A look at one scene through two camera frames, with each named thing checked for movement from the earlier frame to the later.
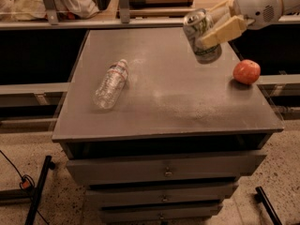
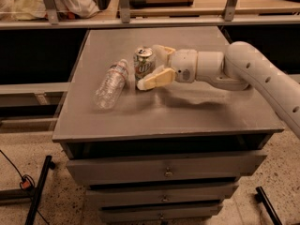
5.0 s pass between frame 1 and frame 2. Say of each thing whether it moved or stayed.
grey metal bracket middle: stayed
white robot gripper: moved
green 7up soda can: moved
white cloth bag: stayed
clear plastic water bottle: stayed
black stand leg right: stayed
